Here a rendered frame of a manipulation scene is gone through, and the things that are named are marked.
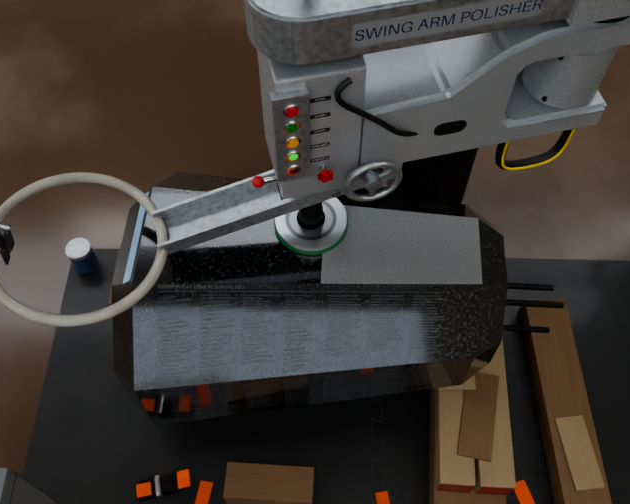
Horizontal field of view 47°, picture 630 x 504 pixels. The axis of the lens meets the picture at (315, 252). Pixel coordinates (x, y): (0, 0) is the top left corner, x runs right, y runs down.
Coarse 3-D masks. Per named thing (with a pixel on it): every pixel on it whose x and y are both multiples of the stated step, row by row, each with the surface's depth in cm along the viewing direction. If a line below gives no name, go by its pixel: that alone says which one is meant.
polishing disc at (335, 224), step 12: (324, 204) 215; (336, 204) 215; (288, 216) 213; (336, 216) 213; (276, 228) 211; (288, 228) 210; (300, 228) 210; (324, 228) 210; (336, 228) 210; (288, 240) 208; (300, 240) 208; (312, 240) 208; (324, 240) 208; (336, 240) 208
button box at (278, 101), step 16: (272, 96) 148; (288, 96) 148; (304, 96) 149; (272, 112) 151; (304, 112) 153; (272, 128) 158; (304, 128) 157; (304, 144) 162; (304, 160) 167; (288, 176) 171; (304, 176) 172
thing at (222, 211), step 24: (216, 192) 199; (240, 192) 201; (264, 192) 200; (336, 192) 191; (168, 216) 203; (192, 216) 202; (216, 216) 200; (240, 216) 193; (264, 216) 195; (168, 240) 195; (192, 240) 196
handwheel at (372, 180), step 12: (360, 168) 170; (372, 168) 170; (396, 168) 172; (348, 180) 172; (360, 180) 174; (372, 180) 174; (396, 180) 177; (348, 192) 176; (372, 192) 179; (384, 192) 180
